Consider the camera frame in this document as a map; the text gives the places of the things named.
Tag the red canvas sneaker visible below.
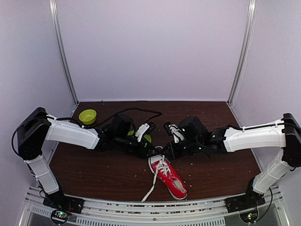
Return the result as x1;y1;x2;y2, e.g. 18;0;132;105
157;163;188;200

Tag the white shoelace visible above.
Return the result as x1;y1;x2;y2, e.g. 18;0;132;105
141;154;172;202

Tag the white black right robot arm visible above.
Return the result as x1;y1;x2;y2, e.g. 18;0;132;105
161;113;301;200

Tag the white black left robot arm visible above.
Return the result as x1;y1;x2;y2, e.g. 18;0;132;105
11;107;159;207

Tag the green plate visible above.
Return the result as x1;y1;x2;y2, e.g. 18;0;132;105
127;130;151;143

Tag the green bowl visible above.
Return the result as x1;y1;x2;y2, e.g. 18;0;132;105
79;109;97;125

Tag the right round circuit board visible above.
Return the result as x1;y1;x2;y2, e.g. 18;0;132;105
239;210;259;224

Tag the round circuit board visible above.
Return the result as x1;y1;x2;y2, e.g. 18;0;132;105
239;210;259;224
50;210;70;225

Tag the left round circuit board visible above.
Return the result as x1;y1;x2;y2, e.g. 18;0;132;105
50;210;70;225

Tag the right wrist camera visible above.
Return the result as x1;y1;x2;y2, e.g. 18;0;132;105
163;122;184;143

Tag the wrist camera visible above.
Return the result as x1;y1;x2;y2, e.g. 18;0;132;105
163;122;184;143
135;121;157;142

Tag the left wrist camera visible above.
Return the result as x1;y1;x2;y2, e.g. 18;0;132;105
135;121;157;142

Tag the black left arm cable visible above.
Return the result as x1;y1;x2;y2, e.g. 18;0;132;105
84;107;163;130

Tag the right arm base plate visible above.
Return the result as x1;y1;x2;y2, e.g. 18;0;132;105
224;194;266;213

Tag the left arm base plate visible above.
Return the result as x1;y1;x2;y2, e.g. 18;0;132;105
43;194;84;214

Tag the front aluminium rail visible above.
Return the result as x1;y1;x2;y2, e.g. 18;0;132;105
20;186;290;226

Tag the right aluminium frame post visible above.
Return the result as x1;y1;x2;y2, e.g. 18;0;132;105
227;0;257;106

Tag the aluminium frame post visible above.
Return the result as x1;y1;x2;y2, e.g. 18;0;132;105
227;0;257;106
49;0;79;105

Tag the left aluminium frame post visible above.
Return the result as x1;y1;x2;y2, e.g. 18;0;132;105
49;0;79;105

